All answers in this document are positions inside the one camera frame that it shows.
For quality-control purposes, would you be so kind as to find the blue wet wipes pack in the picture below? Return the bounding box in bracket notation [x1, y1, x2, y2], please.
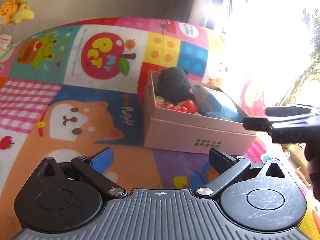
[192, 85, 242, 122]

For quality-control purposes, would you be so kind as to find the red hooded doll figure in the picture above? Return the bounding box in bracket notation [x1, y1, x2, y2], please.
[167, 99, 197, 114]

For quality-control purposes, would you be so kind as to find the black plush bear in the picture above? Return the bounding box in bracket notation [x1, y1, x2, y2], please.
[157, 67, 195, 105]

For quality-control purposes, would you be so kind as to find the pink cardboard box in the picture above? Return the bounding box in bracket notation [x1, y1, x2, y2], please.
[143, 71, 257, 155]

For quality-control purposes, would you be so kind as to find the colourful cartoon play mat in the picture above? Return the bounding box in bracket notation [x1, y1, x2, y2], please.
[0, 17, 320, 240]

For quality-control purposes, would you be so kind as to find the white pink crumpled cloth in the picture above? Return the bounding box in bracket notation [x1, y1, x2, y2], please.
[0, 34, 12, 56]

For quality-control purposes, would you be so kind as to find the yellow duck plush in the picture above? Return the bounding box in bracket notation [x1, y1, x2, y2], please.
[12, 0, 35, 24]

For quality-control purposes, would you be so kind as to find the yellow tiger plush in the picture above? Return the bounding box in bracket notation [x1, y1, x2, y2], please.
[0, 0, 18, 26]

